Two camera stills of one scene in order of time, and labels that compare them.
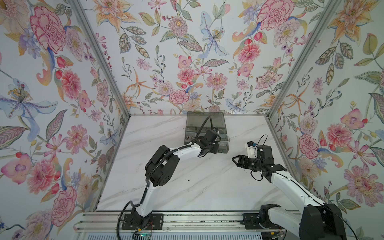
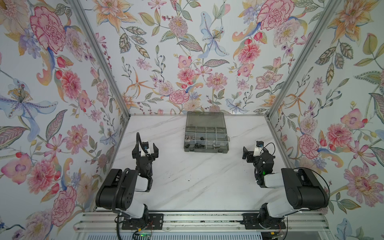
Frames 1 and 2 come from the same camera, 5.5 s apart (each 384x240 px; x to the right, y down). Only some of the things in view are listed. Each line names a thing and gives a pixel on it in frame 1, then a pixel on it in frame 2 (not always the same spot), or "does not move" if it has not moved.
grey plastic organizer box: (194, 121) does not move
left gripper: (215, 145) -> (152, 156)
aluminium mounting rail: (180, 222) does not move
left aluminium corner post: (80, 11) does not move
